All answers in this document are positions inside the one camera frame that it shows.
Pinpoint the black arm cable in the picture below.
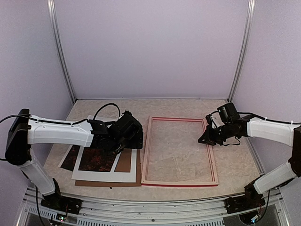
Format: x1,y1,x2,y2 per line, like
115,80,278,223
239,112,301,127
93,103,121,121

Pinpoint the left aluminium corner post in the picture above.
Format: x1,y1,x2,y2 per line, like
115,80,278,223
47,0,77,104

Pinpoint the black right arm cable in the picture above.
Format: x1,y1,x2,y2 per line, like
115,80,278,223
239,112,301,127

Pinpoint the white photo mat board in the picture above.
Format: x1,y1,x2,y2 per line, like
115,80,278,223
72,115,139,183

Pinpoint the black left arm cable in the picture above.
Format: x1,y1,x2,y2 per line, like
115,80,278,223
93,103,121,121

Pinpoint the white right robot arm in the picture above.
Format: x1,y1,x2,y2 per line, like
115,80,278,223
198,115,301,209

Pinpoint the red forest photo print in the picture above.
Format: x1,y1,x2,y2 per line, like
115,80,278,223
59,145,117,172

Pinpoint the aluminium corner post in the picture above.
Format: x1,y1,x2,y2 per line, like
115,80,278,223
47,0,77,104
227,0,256,102

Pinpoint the brown cardboard backing board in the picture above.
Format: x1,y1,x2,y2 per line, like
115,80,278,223
75,151,141,187

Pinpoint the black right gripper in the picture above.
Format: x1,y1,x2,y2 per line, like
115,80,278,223
199,122,234,145

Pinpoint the aluminium front rail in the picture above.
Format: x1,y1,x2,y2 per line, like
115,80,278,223
15,187,291,226

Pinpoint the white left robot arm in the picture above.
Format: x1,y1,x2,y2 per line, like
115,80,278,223
5,109,143,210

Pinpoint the light wood picture frame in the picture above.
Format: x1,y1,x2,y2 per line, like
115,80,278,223
141,116,219,188

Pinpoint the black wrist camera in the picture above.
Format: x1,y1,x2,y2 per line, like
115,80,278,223
217,103,240,124
106,111,143,131

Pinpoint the right aluminium corner post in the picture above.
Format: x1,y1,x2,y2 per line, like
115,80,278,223
227,0,256,102

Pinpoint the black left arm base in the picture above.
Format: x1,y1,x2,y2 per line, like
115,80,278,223
41,179,82,215

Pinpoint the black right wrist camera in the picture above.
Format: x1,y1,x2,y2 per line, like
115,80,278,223
217,103,240,124

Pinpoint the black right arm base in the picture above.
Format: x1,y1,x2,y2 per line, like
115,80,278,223
224,184,266,214

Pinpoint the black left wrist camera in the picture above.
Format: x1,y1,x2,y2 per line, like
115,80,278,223
106,111,143,131

